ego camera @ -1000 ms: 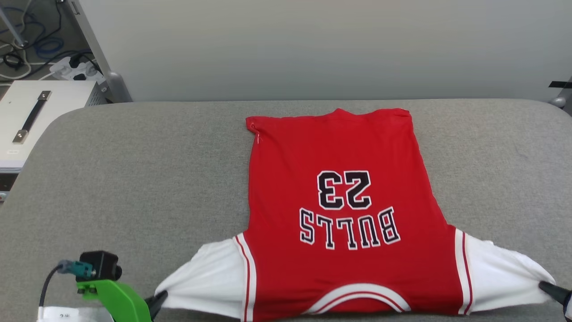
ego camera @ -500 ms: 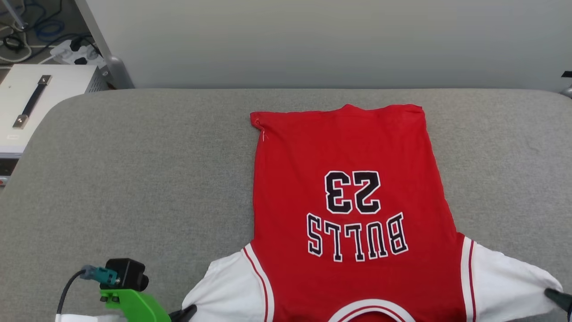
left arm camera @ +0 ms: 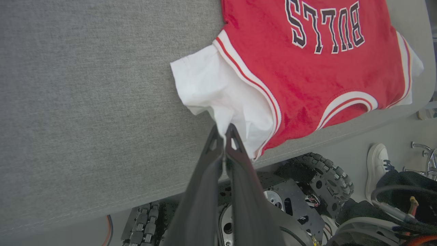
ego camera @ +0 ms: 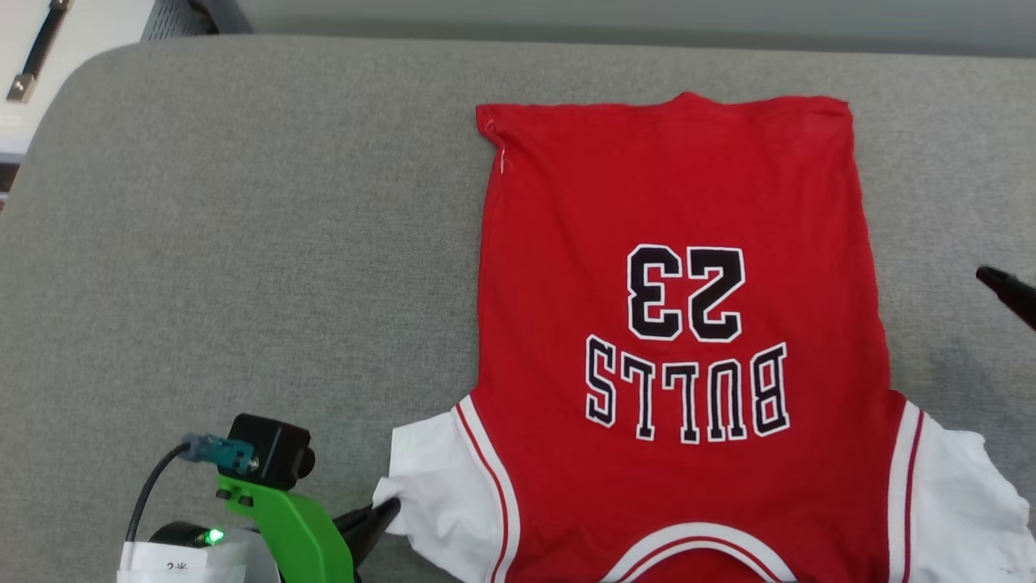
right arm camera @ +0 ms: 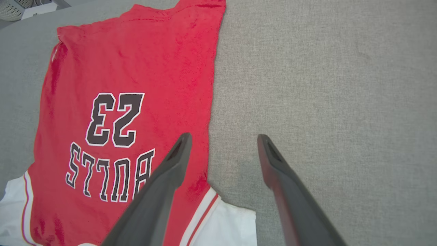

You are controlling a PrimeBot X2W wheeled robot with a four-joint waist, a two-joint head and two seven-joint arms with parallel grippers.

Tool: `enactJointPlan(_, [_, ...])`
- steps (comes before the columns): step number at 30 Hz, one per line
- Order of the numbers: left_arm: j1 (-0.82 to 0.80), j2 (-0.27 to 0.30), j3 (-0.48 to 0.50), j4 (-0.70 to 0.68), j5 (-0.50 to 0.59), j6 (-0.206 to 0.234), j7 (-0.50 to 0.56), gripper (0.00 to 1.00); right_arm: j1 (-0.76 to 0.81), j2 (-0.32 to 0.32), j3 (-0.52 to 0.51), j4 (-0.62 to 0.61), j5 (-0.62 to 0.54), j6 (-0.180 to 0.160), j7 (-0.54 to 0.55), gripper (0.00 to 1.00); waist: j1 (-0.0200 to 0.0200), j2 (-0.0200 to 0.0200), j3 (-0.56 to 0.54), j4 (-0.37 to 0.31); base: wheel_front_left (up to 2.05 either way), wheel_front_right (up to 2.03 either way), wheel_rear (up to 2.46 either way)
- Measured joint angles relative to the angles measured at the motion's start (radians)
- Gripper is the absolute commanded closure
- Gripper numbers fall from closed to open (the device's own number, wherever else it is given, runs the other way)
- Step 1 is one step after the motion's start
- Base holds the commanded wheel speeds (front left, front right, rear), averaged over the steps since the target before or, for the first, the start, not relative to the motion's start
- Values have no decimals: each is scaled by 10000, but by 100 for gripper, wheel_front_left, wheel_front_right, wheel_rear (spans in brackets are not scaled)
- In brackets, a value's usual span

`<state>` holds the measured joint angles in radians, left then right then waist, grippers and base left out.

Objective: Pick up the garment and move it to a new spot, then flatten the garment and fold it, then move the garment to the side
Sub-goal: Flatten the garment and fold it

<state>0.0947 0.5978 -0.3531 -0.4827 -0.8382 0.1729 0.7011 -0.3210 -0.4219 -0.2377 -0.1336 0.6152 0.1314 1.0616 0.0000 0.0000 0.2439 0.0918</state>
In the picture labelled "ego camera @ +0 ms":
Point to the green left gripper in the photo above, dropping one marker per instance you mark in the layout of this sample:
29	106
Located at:
303	542

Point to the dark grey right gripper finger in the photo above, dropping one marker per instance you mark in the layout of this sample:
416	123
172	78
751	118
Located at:
1016	295

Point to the red Bulls basketball jersey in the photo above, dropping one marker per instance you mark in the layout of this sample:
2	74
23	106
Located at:
672	202

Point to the black cylindrical motor green light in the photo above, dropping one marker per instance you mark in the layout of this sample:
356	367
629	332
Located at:
182	534

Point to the white paper label tape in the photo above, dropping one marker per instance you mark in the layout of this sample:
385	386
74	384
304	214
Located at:
170	563

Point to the white equipment case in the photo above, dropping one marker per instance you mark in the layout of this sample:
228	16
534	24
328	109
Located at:
89	48

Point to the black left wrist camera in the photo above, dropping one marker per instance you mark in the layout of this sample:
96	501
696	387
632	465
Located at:
271	449

